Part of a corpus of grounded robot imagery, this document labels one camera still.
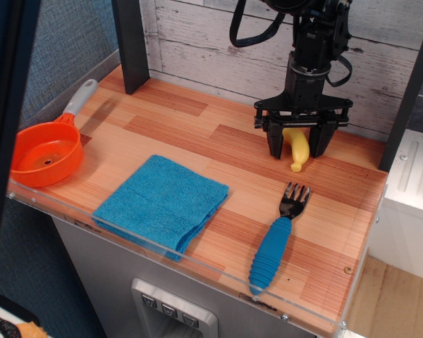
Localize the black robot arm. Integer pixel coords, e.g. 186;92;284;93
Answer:
255;1;353;158

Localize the orange pot with grey handle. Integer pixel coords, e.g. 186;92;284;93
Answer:
10;79;98;187

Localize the dark grey left post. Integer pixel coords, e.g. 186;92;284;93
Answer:
111;0;150;94

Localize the dark grey post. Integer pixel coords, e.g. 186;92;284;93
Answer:
378;40;423;172
111;0;150;94

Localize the folded blue cloth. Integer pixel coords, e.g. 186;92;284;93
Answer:
93;155;229;262

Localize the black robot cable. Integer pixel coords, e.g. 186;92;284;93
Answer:
228;0;353;88

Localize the fork with blue handle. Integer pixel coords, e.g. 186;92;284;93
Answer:
249;182;311;296

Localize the dark grey right post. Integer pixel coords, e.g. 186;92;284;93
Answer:
378;40;423;172

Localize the silver dispenser panel with buttons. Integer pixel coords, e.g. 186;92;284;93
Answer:
131;278;219;337

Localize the clear acrylic table guard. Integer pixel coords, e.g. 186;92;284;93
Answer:
6;59;388;335

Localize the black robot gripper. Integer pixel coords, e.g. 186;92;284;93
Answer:
255;52;353;159

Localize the yellow toy banana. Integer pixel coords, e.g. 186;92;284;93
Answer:
283;128;309;173

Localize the black mesh item bottom left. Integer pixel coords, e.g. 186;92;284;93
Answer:
0;318;22;338

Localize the orange cloth item bottom left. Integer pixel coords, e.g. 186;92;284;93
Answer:
16;322;49;338

